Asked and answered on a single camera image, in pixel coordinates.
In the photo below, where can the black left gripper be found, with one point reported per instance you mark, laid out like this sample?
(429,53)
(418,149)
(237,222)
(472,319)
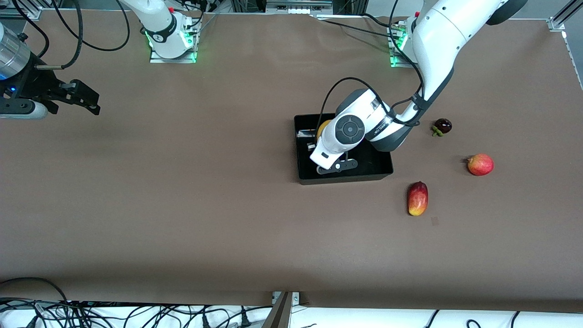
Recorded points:
(312,146)

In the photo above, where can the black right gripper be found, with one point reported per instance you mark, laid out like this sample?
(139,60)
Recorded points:
(37,83)

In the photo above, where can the yellow banana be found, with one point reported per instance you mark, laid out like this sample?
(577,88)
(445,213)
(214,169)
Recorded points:
(322,128)

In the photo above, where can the black plastic box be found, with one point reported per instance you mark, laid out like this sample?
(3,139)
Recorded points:
(373,166)

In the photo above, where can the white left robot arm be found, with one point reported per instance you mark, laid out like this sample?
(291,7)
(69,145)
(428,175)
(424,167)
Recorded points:
(348,130)

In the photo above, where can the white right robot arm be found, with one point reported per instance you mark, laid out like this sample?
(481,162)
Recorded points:
(161,27)

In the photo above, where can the red apple on right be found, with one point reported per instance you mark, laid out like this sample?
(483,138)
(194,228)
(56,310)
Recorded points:
(481,165)

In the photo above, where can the red yellow mango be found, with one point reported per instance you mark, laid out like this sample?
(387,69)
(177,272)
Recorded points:
(417,199)

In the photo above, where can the dark purple mangosteen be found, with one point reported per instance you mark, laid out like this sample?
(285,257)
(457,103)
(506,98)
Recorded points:
(443,126)

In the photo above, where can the white power strip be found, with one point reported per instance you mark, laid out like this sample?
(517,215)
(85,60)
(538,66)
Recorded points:
(299,11)

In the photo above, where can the dark grey metal beam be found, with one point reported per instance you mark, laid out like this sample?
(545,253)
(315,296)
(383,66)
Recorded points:
(278,315)

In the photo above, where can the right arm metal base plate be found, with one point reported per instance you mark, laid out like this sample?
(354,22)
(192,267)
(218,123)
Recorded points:
(157,59)

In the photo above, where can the short aluminium frame profile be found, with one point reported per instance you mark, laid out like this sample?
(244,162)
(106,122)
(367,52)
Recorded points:
(23,13)

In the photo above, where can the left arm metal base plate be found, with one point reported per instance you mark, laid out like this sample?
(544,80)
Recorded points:
(397,64)

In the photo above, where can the grey metal rail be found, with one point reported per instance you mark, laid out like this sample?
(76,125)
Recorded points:
(298,3)

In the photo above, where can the silver metal bracket plate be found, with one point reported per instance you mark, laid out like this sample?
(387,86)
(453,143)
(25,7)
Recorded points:
(296,298)

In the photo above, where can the slanted aluminium frame profile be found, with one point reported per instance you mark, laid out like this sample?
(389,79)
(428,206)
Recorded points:
(565,16)

